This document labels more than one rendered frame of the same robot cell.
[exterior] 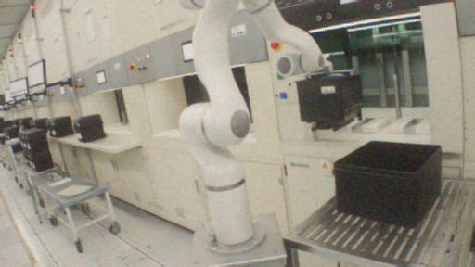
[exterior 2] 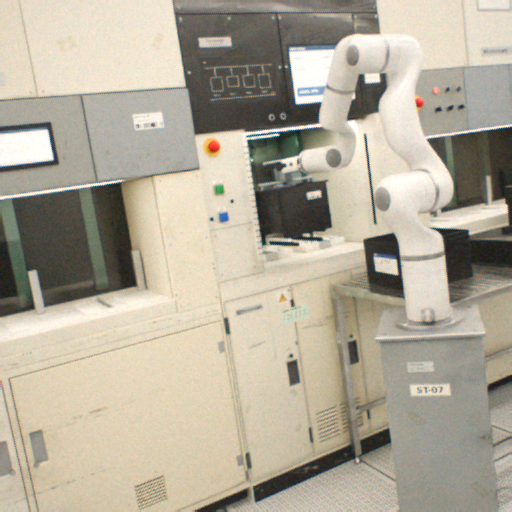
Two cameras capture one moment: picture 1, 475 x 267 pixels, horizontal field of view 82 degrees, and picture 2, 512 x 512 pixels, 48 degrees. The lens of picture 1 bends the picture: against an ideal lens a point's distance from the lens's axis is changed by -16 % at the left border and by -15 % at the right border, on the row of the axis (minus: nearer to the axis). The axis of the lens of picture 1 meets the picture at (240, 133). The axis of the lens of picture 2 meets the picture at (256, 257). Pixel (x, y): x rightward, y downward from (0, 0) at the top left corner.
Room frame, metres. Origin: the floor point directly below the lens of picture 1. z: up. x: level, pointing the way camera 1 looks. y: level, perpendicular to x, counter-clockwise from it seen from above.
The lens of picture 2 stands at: (0.86, 1.72, 1.25)
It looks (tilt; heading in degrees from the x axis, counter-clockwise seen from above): 9 degrees down; 287
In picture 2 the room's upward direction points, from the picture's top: 8 degrees counter-clockwise
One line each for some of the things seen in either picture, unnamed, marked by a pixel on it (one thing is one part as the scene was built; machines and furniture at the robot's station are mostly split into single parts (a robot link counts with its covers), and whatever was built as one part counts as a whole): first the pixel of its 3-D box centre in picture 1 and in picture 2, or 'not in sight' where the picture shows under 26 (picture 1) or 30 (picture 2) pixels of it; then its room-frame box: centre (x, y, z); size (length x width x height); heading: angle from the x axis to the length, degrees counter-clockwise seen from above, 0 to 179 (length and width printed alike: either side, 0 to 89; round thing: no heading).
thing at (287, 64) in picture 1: (295, 63); (323, 159); (1.19, -0.24, 1.25); 0.13 x 0.09 x 0.08; 134
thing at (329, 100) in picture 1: (330, 90); (289, 201); (1.36, -0.42, 1.11); 0.24 x 0.20 x 0.32; 44
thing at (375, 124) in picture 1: (364, 123); (260, 253); (1.58, -0.65, 0.89); 0.22 x 0.21 x 0.04; 134
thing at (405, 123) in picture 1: (414, 123); (311, 242); (1.39, -0.84, 0.89); 0.22 x 0.21 x 0.04; 134
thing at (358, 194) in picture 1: (391, 179); (416, 257); (0.93, -0.46, 0.85); 0.28 x 0.28 x 0.17; 39
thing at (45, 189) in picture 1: (78, 207); not in sight; (2.76, 1.69, 0.24); 0.97 x 0.52 x 0.48; 47
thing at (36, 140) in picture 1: (36, 140); not in sight; (3.74, 2.64, 0.85); 0.30 x 0.28 x 0.26; 43
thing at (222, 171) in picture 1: (211, 143); (409, 216); (0.92, 0.09, 1.07); 0.19 x 0.12 x 0.24; 44
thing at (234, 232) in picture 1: (230, 211); (425, 288); (0.89, 0.07, 0.85); 0.19 x 0.19 x 0.18
